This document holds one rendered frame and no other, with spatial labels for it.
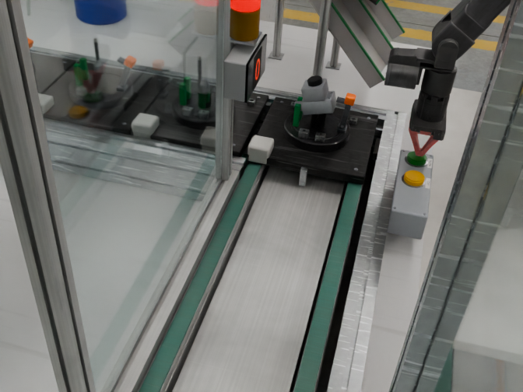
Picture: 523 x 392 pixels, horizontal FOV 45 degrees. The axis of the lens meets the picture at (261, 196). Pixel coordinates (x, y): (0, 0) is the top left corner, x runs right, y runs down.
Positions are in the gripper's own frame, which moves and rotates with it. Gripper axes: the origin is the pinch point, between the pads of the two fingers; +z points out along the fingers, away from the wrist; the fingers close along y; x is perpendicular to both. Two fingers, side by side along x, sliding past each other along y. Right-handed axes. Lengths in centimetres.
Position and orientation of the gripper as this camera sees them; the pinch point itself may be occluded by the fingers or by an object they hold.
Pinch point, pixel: (419, 152)
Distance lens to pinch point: 135.2
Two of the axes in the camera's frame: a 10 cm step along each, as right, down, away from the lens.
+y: -2.5, 6.1, -7.5
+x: 9.7, 1.9, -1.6
